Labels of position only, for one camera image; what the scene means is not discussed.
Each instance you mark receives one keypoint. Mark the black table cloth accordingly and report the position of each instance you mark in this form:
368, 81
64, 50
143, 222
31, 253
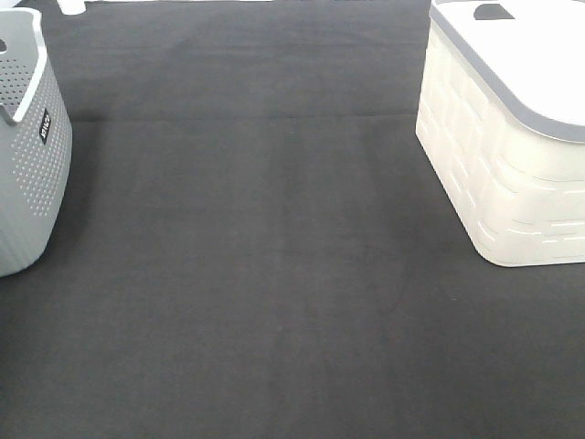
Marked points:
253, 244

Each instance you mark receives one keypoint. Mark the white plastic storage basket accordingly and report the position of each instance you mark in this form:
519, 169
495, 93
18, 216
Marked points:
518, 194

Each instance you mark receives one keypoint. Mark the grey perforated laundry basket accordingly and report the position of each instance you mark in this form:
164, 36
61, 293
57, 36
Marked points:
36, 141

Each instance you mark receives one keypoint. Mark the white grey-rimmed basket lid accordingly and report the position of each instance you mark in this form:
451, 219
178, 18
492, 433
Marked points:
529, 53

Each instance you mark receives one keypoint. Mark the white paper cup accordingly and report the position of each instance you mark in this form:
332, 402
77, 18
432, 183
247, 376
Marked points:
71, 7

